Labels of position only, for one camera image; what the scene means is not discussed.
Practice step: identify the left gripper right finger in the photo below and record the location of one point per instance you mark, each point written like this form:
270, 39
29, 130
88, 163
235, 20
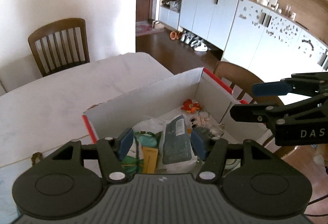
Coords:
212, 151

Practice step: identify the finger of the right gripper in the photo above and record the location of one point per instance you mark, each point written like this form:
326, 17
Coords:
271, 89

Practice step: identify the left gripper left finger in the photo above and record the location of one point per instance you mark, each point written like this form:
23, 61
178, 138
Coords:
111, 151

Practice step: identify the green cartoon plush pillow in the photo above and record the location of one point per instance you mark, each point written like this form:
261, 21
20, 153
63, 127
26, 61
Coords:
133, 162

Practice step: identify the bunny face plush pad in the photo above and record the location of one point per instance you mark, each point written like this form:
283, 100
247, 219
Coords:
198, 121

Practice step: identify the yellow small carton box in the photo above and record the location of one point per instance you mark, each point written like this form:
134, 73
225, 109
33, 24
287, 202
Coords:
150, 160

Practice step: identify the orange crochet fish keychain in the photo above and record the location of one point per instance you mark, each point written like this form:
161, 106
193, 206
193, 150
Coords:
191, 107

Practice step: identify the brown wooden chair near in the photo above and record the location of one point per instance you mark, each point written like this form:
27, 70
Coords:
244, 80

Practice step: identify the brown wooden chair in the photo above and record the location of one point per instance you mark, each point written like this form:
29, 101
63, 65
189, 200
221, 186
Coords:
244, 80
60, 45

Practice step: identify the dark grey wipes packet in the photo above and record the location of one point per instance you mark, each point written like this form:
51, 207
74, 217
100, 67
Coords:
176, 155

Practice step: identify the red white cardboard box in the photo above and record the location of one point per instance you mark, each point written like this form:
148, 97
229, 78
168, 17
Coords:
164, 99

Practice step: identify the white tall cabinet unit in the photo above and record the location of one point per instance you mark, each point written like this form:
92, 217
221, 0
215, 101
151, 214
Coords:
271, 38

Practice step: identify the brown wooden chair far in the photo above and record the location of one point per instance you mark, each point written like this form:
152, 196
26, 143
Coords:
60, 45

